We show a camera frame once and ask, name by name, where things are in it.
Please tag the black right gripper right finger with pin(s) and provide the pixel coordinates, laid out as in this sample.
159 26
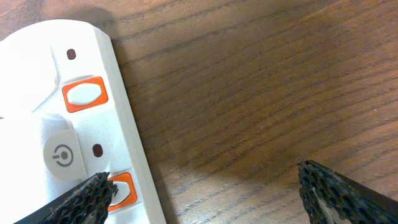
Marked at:
330 197

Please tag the white power strip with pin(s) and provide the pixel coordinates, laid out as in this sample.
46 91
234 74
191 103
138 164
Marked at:
65 116

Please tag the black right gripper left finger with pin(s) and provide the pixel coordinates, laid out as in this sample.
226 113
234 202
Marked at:
87 202

